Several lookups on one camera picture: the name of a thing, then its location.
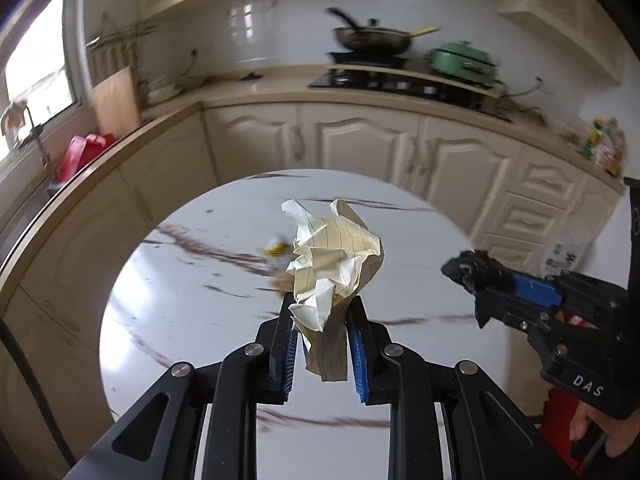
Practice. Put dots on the wooden spatula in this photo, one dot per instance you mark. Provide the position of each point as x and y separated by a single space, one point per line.
425 31

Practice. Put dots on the kitchen window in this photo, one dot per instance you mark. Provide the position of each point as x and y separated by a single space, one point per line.
37 60

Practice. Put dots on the bottles on counter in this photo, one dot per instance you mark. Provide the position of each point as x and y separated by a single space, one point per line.
605 145

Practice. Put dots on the person's right hand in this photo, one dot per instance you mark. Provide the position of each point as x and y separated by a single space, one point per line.
625 435

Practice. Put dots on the green electric pot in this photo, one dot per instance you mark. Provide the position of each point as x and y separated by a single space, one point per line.
465 62

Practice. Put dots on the metal wall rack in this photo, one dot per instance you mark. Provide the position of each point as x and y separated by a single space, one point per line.
125 35

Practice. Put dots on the sink faucet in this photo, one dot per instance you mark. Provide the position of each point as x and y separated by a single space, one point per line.
40 150

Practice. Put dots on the wooden cutting board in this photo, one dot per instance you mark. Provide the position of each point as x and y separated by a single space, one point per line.
116 102

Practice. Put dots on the wooden stove rack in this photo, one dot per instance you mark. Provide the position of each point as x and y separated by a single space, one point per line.
415 74

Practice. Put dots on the white faucet cloth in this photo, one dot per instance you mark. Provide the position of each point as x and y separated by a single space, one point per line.
15 117

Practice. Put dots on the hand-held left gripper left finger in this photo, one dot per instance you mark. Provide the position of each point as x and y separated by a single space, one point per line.
287 355

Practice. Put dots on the small yellow wrapper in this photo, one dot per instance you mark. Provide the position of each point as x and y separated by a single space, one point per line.
276 249

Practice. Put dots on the black gas stove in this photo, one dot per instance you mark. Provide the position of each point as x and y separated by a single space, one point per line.
400 87

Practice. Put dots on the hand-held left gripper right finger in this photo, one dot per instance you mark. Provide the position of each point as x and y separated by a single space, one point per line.
358 355

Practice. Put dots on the white dishes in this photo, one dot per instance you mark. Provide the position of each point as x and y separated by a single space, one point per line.
165 91

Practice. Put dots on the black wok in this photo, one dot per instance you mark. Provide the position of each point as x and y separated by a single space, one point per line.
372 37

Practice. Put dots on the white green plastic bag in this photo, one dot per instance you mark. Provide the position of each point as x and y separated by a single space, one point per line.
565 257

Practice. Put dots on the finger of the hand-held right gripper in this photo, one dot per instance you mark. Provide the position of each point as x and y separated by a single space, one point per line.
535 289
510 310

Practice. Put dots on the round marble table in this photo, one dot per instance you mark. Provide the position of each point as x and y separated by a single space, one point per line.
350 135

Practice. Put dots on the red plastic basin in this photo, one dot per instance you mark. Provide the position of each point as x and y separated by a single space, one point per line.
82 152

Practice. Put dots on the lined paper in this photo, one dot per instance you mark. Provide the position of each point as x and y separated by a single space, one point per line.
330 255

